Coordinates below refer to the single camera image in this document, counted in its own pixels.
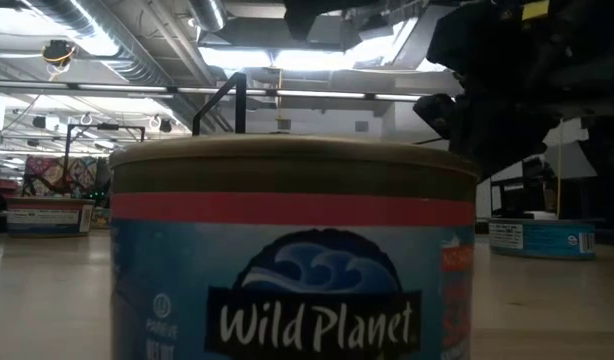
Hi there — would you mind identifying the large ribbed ceiling duct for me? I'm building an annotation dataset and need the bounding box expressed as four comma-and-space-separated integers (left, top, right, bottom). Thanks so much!
21, 0, 223, 134

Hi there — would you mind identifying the wooden tray with wire handles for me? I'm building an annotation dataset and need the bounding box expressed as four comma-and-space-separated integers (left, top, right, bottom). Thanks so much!
191, 72, 248, 137

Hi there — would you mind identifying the silver-lid blue-label can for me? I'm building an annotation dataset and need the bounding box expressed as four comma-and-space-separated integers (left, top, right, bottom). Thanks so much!
488, 217, 598, 261

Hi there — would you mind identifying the colourful patterned cloth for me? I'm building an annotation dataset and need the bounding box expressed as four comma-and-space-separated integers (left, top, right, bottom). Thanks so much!
21, 155, 99, 199

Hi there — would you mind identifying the black stand frame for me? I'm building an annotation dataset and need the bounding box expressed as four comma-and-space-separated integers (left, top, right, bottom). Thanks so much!
61, 122, 147, 201

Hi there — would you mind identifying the round metal ceiling duct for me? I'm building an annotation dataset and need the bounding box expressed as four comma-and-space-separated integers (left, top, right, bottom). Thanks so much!
186, 0, 228, 32

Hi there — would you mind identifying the black yellow ceiling reel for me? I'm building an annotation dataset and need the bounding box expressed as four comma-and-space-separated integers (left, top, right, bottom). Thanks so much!
40, 39, 77, 69

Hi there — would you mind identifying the long ceiling light tube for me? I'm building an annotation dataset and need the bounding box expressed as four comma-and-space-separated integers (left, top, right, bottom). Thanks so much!
0, 79, 423, 101

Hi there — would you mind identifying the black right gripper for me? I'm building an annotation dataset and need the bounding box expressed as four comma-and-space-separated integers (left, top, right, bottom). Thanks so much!
414, 0, 568, 177

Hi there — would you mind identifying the yellow cable tag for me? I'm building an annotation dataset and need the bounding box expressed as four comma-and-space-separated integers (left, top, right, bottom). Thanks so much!
520, 0, 551, 22

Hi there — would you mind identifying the gold-lid Wild Planet can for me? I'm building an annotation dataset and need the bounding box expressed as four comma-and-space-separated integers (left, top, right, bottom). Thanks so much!
109, 133, 481, 360
6, 196, 96, 238

